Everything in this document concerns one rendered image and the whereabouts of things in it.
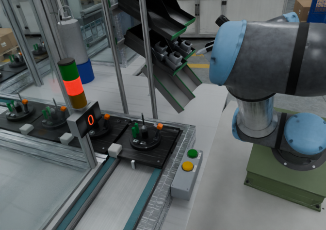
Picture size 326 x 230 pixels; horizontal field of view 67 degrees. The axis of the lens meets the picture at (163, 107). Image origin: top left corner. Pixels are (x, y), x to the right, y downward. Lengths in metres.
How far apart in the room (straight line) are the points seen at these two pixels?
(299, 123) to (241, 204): 0.39
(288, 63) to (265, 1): 4.50
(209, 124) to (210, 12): 3.73
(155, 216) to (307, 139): 0.51
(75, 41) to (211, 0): 3.43
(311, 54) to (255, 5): 4.50
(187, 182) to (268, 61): 0.62
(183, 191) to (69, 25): 1.28
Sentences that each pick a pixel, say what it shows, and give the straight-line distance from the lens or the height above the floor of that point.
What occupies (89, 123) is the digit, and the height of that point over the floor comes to 1.19.
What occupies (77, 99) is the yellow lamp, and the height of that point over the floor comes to 1.30.
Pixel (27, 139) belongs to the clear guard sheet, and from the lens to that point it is 0.77.
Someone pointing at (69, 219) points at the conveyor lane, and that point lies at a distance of 0.94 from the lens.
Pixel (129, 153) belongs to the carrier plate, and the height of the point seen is 0.97.
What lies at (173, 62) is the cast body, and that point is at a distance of 1.10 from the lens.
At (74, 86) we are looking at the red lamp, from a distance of 0.79.
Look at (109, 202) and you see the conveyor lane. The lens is 0.97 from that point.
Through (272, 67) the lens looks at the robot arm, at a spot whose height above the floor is 1.52.
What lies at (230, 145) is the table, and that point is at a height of 0.86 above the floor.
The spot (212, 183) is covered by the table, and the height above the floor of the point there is 0.86.
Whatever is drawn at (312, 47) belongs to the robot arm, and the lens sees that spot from 0.41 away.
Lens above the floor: 1.69
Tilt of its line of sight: 34 degrees down
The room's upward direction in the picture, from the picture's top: 5 degrees counter-clockwise
